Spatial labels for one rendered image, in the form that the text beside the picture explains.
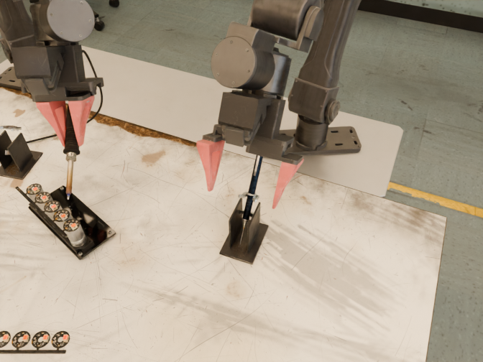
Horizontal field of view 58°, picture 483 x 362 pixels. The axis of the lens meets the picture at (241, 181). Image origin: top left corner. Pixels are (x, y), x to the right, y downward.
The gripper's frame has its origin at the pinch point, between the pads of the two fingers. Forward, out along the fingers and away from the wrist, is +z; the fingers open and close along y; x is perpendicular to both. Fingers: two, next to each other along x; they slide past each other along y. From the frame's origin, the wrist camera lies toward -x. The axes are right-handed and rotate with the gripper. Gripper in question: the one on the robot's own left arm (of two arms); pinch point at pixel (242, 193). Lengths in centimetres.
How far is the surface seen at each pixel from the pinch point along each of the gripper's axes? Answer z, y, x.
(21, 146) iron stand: 5.0, -46.2, 9.0
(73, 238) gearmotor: 13.4, -24.5, -3.1
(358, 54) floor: -37, 1, 214
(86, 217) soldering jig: 12.5, -27.2, 3.8
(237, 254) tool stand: 11.9, -0.3, 5.9
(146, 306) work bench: 19.4, -9.9, -4.6
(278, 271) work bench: 12.6, 6.9, 5.6
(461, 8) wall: -77, 53, 251
